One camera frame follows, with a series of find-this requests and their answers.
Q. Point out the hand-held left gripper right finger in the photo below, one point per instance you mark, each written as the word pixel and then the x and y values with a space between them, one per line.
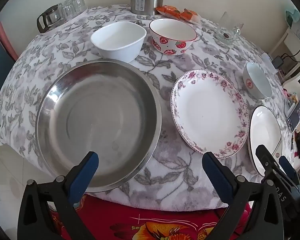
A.
pixel 217 175

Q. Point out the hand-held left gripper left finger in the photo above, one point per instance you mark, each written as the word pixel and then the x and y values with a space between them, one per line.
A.
pixel 87 171

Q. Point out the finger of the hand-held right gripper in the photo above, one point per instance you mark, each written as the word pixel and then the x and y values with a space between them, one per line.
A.
pixel 288 170
pixel 265 157

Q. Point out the small white bowl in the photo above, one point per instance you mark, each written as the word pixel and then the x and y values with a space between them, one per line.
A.
pixel 258 80

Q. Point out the strawberry print bowl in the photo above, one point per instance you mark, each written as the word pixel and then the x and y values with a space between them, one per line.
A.
pixel 172 32

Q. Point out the white plate with dark rim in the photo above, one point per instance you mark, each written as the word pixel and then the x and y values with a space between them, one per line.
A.
pixel 262 130

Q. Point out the red printed cloth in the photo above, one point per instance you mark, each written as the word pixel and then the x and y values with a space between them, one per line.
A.
pixel 102 217

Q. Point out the large stainless steel basin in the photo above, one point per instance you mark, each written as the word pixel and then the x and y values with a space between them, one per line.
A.
pixel 97 120

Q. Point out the smartphone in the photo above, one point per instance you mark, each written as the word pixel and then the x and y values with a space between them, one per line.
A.
pixel 297 112

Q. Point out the white phone stand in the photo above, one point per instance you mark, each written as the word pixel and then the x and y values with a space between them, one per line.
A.
pixel 289 106

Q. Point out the floral rim plate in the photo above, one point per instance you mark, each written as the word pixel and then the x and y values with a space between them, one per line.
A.
pixel 210 110

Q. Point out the white power strip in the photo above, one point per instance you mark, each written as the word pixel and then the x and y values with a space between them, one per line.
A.
pixel 267 61

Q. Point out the black charger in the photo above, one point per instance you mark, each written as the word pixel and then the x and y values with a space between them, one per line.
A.
pixel 277 62

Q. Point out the grey floral tablecloth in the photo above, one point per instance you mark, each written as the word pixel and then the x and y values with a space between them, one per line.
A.
pixel 165 75

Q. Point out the white shelf unit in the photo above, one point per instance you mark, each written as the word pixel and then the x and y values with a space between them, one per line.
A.
pixel 287 42

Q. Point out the white square bowl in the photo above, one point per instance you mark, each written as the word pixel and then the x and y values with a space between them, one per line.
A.
pixel 117 37

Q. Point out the dark blue furniture panel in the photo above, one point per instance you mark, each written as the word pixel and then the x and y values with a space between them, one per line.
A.
pixel 1 62

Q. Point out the tall printed drinking glass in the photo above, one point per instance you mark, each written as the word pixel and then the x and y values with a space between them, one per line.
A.
pixel 226 20

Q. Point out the pale green gift bag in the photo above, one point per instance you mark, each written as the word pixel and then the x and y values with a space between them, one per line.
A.
pixel 293 17

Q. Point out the white round tray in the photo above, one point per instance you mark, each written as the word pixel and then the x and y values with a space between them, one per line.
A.
pixel 75 20

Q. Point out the pink board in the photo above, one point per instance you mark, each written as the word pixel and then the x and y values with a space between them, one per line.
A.
pixel 6 40

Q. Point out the glass coffee pot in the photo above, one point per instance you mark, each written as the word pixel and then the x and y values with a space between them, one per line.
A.
pixel 51 17

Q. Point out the orange snack packet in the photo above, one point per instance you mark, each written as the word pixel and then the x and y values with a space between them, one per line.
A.
pixel 190 16
pixel 168 11

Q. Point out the clear upturned glass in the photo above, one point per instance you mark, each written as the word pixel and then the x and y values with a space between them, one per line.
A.
pixel 68 11
pixel 69 1
pixel 80 3

